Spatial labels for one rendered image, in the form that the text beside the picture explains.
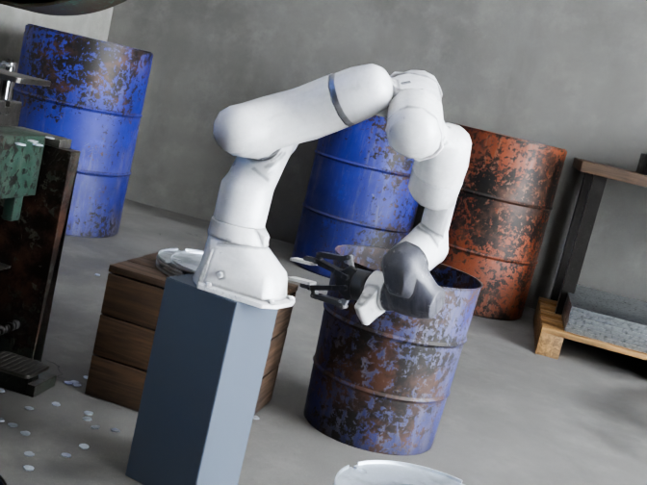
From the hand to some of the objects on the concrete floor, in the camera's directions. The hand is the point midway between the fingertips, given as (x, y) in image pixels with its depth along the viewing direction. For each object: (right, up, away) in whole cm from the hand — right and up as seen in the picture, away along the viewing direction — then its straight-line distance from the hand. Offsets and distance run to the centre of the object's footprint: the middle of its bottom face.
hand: (302, 270), depth 228 cm
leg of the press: (-110, -19, +14) cm, 112 cm away
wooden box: (-33, -35, +24) cm, 54 cm away
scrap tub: (+18, -46, +36) cm, 60 cm away
